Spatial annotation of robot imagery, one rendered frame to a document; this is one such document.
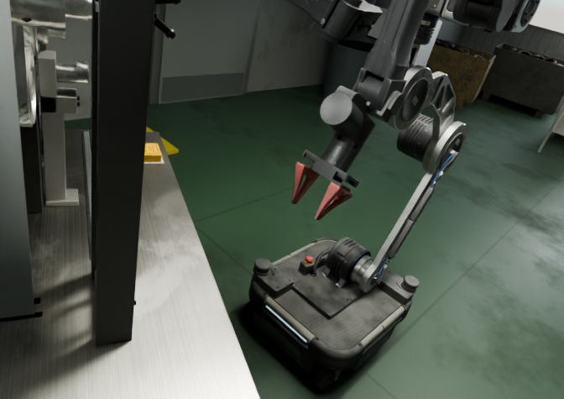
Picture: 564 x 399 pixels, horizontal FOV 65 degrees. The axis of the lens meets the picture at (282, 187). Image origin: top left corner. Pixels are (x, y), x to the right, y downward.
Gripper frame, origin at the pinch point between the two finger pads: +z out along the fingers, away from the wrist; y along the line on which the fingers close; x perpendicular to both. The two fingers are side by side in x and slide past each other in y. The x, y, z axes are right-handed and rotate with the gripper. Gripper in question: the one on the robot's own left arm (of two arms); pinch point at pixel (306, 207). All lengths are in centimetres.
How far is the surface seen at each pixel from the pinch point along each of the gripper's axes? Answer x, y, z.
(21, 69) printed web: -41, -30, 3
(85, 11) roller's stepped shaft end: -42.3, -19.4, -8.9
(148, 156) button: 4, -49, 12
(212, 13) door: 189, -276, -77
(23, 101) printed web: -38.2, -30.1, 6.9
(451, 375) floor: 143, 29, 39
